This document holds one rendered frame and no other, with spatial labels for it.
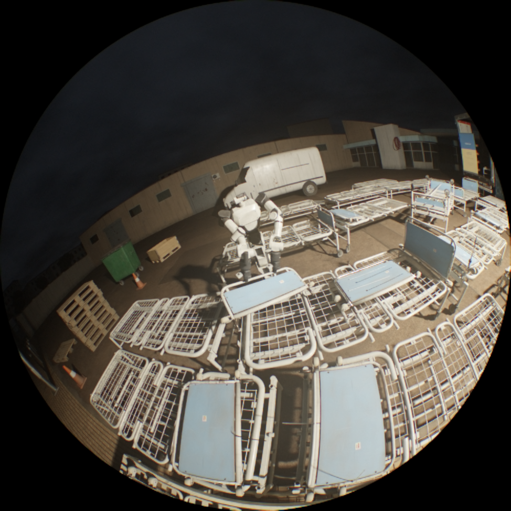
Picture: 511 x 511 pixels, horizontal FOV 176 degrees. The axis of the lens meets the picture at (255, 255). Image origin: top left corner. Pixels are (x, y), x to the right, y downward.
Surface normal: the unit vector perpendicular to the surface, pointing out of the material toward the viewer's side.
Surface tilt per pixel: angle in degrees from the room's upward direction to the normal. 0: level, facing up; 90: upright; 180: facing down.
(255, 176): 89
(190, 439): 5
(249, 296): 31
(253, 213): 108
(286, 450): 0
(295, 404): 0
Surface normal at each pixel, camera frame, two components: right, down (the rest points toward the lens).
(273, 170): 0.10, 0.40
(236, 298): 0.17, -0.73
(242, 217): 0.32, 0.62
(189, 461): -0.22, -0.87
